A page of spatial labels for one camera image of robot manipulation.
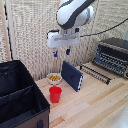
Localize blue tablet box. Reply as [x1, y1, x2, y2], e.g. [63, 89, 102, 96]
[60, 60, 84, 93]

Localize black toaster oven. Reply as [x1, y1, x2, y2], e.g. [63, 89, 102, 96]
[92, 37, 128, 80]

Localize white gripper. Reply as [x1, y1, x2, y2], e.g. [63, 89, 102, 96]
[46, 29, 81, 58]

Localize woven beige folding screen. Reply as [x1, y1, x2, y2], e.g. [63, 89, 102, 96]
[0, 0, 128, 82]

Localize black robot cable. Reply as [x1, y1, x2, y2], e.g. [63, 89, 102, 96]
[79, 17, 128, 38]

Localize black fabric storage box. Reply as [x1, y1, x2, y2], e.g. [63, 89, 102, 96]
[0, 59, 51, 128]

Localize white bowl with yellow food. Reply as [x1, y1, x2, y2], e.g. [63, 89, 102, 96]
[46, 72, 63, 86]

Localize black wire dish rack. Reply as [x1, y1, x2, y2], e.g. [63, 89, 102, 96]
[79, 64, 112, 86]

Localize red plastic cup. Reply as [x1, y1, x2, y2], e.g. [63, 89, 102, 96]
[48, 85, 63, 104]

